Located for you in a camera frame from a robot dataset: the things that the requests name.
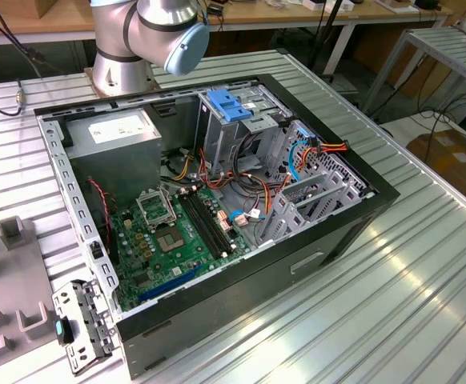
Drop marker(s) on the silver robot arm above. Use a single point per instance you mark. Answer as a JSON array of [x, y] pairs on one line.
[[113, 72]]

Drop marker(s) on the grey metal disk bay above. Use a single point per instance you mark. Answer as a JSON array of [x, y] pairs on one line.
[[295, 222]]

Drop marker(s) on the black RAM slot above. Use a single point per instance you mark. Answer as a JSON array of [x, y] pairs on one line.
[[201, 226], [213, 222]]

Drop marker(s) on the grey metal drive cage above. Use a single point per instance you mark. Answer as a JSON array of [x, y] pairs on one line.
[[221, 140]]

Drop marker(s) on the CPU socket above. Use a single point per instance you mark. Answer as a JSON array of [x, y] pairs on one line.
[[169, 240]]

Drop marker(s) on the blue plastic drive latch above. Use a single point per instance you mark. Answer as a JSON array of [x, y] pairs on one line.
[[227, 106]]

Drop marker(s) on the green motherboard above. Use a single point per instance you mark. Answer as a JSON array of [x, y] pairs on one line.
[[157, 264]]

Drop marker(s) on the black PC case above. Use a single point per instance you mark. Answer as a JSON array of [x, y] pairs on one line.
[[237, 304]]

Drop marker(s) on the blue expansion slot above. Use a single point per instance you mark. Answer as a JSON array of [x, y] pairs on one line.
[[169, 285]]

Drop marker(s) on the grey power supply unit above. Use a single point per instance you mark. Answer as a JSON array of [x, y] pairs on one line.
[[113, 160]]

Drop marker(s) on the wooden desk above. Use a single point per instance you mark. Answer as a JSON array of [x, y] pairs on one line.
[[297, 16]]

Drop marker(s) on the black clip with teal tab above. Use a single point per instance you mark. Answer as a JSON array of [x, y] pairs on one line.
[[65, 332]]

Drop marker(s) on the large cardboard box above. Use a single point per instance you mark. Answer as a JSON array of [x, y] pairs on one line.
[[453, 160]]

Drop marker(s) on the grey parts rack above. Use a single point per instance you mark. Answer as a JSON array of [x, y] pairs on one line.
[[13, 280]]

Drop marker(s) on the small brown cardboard box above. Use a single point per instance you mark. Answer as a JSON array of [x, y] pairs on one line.
[[42, 8]]

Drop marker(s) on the metal slot bracket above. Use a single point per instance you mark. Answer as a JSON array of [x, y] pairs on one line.
[[63, 300]]

